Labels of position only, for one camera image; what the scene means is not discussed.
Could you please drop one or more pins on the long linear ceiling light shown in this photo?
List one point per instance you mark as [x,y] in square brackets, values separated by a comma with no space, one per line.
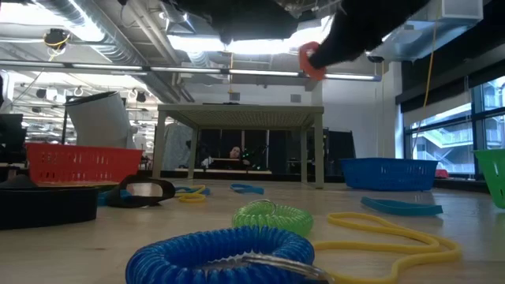
[260,72]

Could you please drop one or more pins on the black cabinet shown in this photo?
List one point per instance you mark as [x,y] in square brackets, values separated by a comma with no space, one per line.
[341,150]

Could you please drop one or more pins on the short yellow rubber band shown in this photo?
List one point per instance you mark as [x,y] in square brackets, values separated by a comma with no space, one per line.
[191,199]

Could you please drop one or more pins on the small red object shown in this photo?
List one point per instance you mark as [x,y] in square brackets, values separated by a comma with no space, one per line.
[442,174]

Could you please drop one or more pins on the blue rubber band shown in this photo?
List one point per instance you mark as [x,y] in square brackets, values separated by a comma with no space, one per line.
[394,208]
[246,190]
[207,192]
[102,198]

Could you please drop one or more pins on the sage green perforated metal shelf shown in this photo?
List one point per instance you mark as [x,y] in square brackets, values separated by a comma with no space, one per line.
[244,116]

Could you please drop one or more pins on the silver rectangular ventilation duct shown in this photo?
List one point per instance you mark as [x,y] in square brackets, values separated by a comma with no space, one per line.
[414,39]

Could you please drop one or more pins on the black wide elastic band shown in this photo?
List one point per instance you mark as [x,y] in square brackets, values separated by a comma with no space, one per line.
[47,209]
[130,202]

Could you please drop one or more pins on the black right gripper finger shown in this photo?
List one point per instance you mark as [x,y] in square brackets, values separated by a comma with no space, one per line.
[363,27]

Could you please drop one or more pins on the blue plastic basket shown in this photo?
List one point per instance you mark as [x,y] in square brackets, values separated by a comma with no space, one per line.
[388,175]

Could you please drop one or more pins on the long yellow rubber band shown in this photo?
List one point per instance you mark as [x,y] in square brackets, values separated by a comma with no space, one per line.
[355,247]

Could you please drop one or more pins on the silver round ventilation duct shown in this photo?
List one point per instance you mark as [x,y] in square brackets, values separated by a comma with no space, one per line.
[114,47]

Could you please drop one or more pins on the red plastic basket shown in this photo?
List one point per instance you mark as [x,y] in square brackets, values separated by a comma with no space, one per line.
[79,163]

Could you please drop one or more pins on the black monitor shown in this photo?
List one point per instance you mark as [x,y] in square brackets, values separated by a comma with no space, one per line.
[12,134]

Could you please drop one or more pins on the green plastic basket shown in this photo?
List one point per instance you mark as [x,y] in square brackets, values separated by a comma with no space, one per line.
[493,177]

